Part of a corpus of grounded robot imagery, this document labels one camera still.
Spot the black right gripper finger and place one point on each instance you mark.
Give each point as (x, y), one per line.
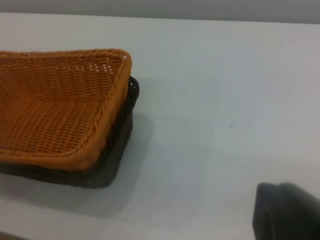
(287, 215)

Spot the black wicker basket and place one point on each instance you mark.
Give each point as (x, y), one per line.
(112, 155)

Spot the orange wicker basket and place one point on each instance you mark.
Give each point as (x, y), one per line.
(50, 112)

